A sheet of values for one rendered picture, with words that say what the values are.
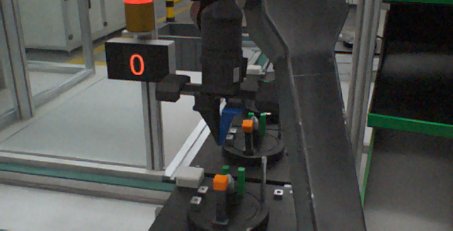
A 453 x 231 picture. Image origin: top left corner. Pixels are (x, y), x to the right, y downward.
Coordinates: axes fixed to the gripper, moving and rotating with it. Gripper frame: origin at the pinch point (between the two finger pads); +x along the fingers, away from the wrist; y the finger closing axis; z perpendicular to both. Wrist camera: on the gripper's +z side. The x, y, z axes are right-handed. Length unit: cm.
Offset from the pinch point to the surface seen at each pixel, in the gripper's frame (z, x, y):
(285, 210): 6.6, 18.4, -10.2
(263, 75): 75, 17, 4
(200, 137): 33.7, 20.3, 13.3
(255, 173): 18.3, 18.7, -2.8
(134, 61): 12.1, -4.8, 19.2
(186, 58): 187, 48, 67
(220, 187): -3.3, 8.9, -0.8
